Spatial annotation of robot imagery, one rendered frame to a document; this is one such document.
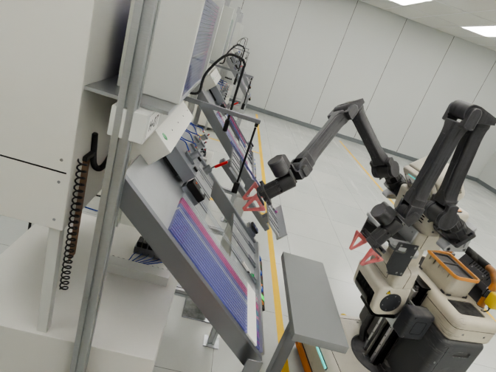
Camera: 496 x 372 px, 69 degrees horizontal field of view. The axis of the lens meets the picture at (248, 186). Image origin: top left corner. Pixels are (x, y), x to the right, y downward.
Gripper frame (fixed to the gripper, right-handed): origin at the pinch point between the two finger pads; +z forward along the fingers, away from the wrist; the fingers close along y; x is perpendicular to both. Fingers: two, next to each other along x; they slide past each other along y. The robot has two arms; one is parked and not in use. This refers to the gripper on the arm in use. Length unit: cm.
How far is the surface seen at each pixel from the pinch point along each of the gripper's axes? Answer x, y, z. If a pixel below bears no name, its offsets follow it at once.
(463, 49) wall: 206, -767, -463
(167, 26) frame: -60, 28, -12
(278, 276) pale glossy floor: 114, -117, 33
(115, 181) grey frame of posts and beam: -36, 42, 15
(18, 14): -75, 39, 12
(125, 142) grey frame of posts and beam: -43, 42, 7
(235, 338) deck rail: 23.3, 36.8, 16.3
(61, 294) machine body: -8, 19, 68
